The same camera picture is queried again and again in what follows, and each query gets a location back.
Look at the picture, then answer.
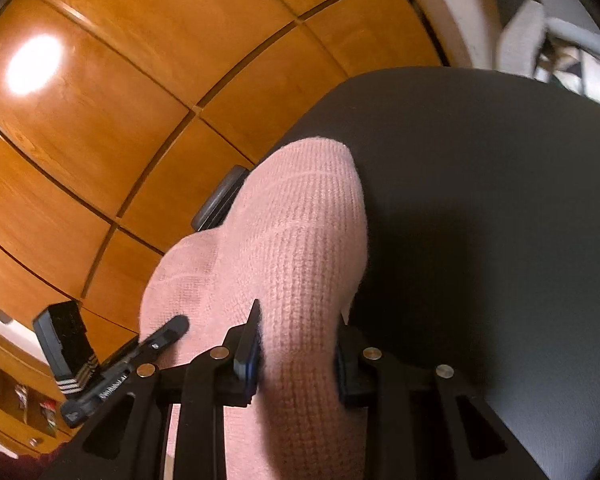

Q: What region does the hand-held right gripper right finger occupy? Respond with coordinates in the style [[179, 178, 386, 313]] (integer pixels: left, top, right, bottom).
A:
[[334, 326, 551, 480]]

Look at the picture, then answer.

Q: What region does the wooden wardrobe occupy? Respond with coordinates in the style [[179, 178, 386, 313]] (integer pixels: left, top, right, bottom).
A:
[[0, 0, 446, 461]]

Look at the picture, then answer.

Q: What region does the pink knit sweater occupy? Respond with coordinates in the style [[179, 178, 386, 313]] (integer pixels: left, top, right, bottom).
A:
[[139, 136, 370, 480]]

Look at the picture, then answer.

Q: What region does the grey yellow blue chair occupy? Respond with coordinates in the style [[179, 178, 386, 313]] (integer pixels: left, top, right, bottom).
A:
[[497, 0, 600, 111]]

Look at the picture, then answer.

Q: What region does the grey padded armrest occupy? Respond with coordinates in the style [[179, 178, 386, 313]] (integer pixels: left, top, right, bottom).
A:
[[192, 166, 251, 231]]

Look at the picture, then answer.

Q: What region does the person's left forearm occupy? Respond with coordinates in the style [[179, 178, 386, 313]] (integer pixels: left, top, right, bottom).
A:
[[0, 452, 56, 480]]

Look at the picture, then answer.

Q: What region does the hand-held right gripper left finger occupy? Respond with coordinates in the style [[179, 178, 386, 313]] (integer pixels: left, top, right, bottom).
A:
[[40, 299, 263, 480]]

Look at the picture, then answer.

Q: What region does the wooden bookshelf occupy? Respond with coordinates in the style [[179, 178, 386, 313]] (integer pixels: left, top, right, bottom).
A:
[[0, 320, 73, 456]]

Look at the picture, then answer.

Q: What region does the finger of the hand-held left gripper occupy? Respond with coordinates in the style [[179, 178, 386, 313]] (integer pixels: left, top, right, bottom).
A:
[[107, 315, 190, 368]]

